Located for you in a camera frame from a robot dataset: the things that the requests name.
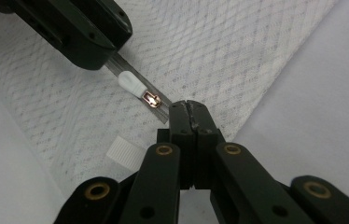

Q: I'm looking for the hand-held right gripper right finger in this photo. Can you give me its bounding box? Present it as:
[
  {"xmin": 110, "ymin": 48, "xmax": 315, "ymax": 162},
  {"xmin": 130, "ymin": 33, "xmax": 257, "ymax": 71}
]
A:
[{"xmin": 187, "ymin": 99, "xmax": 227, "ymax": 189}]

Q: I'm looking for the white zipper pull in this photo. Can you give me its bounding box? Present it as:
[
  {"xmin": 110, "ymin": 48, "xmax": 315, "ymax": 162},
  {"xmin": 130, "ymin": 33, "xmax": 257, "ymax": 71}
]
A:
[{"xmin": 117, "ymin": 70, "xmax": 163, "ymax": 109}]

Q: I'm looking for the white knit garment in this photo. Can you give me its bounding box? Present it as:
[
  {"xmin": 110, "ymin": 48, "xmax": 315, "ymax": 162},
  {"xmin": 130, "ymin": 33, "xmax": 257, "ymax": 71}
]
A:
[{"xmin": 0, "ymin": 0, "xmax": 341, "ymax": 200}]

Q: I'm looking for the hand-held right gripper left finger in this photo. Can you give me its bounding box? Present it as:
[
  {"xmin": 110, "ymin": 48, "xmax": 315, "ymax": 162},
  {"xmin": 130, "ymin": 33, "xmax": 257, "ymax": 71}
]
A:
[{"xmin": 157, "ymin": 100, "xmax": 196, "ymax": 189}]

